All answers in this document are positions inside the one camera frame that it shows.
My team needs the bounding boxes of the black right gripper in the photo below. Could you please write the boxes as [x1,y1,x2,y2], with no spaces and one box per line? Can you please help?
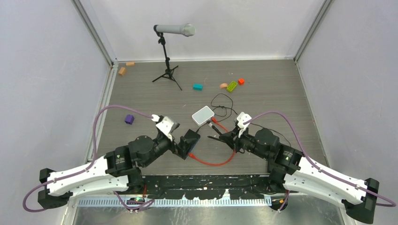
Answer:
[220,125,270,160]

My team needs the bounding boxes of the black network switch blue ports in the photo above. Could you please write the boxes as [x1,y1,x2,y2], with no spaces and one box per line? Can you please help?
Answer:
[176,129,200,160]

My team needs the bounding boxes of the thin black power cable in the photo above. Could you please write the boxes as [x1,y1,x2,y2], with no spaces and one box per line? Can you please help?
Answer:
[196,93,292,147]

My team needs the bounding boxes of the black ethernet cable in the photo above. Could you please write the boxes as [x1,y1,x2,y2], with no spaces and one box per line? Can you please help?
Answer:
[207,122,224,137]

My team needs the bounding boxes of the red ethernet cable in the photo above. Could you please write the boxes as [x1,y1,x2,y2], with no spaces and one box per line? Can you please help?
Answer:
[188,117,237,167]

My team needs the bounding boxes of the white router box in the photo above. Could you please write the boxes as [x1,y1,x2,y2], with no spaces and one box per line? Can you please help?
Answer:
[191,105,215,126]

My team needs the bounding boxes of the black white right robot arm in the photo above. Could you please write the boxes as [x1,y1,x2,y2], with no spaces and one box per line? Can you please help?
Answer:
[216,128,379,224]

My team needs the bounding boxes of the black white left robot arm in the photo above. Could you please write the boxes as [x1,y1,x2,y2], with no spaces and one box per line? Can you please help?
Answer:
[38,130,200,209]

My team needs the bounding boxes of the purple toy block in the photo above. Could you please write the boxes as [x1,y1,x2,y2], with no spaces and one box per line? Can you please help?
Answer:
[124,114,135,125]

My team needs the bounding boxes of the green lego brick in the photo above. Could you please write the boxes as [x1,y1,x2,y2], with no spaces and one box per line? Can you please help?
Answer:
[226,81,238,93]

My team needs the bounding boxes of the peach toy block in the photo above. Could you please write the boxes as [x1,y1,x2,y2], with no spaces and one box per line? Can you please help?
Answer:
[219,83,228,89]

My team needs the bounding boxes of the teal toy block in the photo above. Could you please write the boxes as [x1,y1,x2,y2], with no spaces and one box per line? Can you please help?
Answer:
[192,83,203,91]

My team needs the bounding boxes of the black microphone tripod stand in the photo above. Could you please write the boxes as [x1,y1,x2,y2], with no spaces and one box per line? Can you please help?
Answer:
[152,31,182,91]

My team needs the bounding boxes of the tan wooden block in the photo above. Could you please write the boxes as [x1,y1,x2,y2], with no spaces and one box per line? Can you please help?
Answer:
[125,61,135,67]
[118,67,127,76]

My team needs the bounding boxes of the grey microphone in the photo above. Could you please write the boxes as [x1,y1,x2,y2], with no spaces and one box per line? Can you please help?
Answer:
[153,23,196,37]

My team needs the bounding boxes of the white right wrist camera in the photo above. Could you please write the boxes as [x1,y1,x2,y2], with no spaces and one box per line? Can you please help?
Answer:
[234,112,252,138]

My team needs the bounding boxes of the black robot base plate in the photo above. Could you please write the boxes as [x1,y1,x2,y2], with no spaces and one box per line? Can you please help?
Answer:
[113,173,300,201]

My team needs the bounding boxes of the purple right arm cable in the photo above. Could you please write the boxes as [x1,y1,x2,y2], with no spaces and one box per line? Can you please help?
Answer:
[244,111,397,213]

